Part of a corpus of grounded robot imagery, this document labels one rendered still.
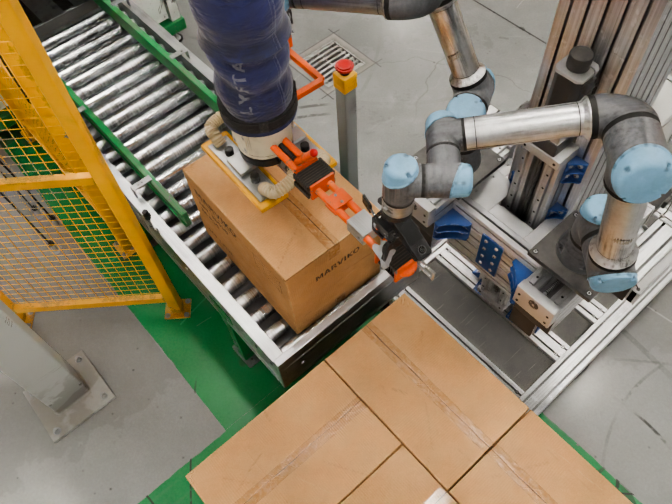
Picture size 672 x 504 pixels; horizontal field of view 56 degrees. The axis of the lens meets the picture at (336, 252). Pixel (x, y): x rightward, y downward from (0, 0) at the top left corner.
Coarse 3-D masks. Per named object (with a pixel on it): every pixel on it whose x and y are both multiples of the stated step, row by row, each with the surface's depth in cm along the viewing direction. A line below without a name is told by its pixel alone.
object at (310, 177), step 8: (312, 160) 178; (320, 160) 179; (296, 168) 177; (304, 168) 179; (312, 168) 178; (320, 168) 178; (328, 168) 177; (296, 176) 176; (304, 176) 177; (312, 176) 177; (320, 176) 177; (328, 176) 175; (296, 184) 179; (304, 184) 174; (312, 184) 175; (320, 184) 175; (304, 192) 177; (312, 192) 175
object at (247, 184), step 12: (204, 144) 202; (228, 144) 201; (216, 156) 199; (228, 156) 197; (228, 168) 196; (240, 180) 193; (252, 180) 190; (264, 180) 192; (252, 192) 190; (264, 204) 188; (276, 204) 190
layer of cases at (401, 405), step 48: (384, 336) 228; (432, 336) 227; (336, 384) 219; (384, 384) 219; (432, 384) 218; (480, 384) 217; (240, 432) 212; (288, 432) 211; (336, 432) 211; (384, 432) 210; (432, 432) 209; (480, 432) 208; (528, 432) 208; (192, 480) 205; (240, 480) 204; (288, 480) 203; (336, 480) 202; (384, 480) 202; (432, 480) 201; (480, 480) 200; (528, 480) 200; (576, 480) 199
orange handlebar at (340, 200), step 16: (304, 64) 202; (320, 80) 198; (288, 144) 184; (288, 160) 181; (320, 192) 175; (336, 192) 174; (336, 208) 171; (352, 208) 172; (368, 240) 166; (384, 240) 166
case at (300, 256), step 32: (192, 192) 231; (224, 192) 215; (288, 192) 214; (352, 192) 213; (224, 224) 219; (256, 224) 208; (288, 224) 207; (320, 224) 206; (256, 256) 208; (288, 256) 200; (320, 256) 201; (352, 256) 216; (288, 288) 200; (320, 288) 216; (352, 288) 235; (288, 320) 228
